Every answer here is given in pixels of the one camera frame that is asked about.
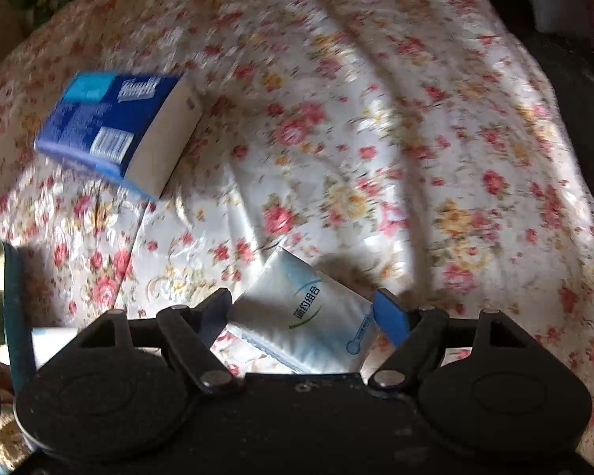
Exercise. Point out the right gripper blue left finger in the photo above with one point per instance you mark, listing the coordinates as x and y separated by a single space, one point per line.
210 317

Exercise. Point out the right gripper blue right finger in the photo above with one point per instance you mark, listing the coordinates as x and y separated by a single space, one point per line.
392 320

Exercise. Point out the white blue tissue packet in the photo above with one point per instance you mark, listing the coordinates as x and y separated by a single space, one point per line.
303 318

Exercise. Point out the white tissue pack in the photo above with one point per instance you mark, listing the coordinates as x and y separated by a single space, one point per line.
48 341

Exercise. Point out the gold metal tin tray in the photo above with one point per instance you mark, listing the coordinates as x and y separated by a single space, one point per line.
19 342

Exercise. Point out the floral bed sheet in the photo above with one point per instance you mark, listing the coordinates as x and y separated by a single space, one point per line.
409 144

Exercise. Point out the blue Tempo tissue pack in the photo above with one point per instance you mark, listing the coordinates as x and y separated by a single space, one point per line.
130 129

